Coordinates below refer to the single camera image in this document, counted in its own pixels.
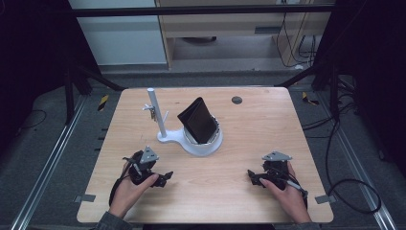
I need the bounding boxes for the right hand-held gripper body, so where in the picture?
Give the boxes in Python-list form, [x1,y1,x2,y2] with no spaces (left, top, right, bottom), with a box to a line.
[261,150,293,192]

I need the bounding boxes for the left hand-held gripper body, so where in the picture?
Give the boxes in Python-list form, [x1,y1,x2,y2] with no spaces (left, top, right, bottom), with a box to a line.
[123,145,160,187]

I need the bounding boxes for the white key stand with pole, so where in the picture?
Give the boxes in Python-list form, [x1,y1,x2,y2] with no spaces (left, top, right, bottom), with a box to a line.
[142,87,224,158]

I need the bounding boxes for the white bowl with silver rim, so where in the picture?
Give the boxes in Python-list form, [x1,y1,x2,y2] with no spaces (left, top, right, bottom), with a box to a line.
[182,115,222,148]

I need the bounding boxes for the black wallet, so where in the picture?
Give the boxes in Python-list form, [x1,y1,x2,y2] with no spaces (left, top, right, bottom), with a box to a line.
[176,96,219,146]

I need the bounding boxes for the person's left hand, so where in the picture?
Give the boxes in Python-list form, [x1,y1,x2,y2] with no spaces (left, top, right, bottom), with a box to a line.
[108,163,160,220]

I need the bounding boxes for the person's right hand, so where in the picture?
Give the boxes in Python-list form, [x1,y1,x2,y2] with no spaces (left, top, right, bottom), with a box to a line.
[259,162,313,225]

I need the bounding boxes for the grey tape piece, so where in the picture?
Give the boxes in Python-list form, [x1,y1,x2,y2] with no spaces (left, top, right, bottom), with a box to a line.
[314,194,337,205]
[73,194,97,204]

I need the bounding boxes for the yellow black floor tape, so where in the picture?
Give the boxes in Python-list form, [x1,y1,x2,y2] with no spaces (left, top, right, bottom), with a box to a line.
[301,91,321,106]
[97,94,110,112]

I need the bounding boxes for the black metal stand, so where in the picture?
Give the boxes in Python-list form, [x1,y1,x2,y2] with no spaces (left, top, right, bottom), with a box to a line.
[274,61,341,121]
[62,61,126,127]

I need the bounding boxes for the white cabinet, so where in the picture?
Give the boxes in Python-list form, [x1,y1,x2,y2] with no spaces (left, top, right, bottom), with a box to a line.
[66,0,168,67]

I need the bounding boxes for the black curtain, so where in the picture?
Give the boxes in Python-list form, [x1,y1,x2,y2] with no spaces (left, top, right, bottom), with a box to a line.
[0,0,101,161]
[310,0,406,178]

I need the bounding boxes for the light wooden desk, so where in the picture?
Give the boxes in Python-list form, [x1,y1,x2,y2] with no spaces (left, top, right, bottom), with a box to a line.
[154,0,337,70]

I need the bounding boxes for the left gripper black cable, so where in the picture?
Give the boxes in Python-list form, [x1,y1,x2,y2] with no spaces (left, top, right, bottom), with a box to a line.
[108,161,137,207]

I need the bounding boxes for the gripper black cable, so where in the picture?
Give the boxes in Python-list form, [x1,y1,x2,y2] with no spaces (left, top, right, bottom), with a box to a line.
[108,161,137,207]
[285,177,383,216]

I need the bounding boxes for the aluminium floor rail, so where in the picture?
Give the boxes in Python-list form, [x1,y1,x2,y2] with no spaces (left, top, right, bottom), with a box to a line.
[319,92,398,230]
[9,95,88,230]

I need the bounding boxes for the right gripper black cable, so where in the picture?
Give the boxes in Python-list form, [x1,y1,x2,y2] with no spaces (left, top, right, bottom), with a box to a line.
[285,177,383,216]

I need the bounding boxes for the thin black floor cable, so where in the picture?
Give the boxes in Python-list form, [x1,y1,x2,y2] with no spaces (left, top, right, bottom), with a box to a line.
[23,109,48,130]

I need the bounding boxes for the black hanging cables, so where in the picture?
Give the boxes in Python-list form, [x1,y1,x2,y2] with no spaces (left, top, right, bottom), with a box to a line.
[275,11,318,69]

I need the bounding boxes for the black horizontal frame bar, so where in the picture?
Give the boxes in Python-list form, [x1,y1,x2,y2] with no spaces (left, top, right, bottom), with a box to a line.
[69,4,336,18]

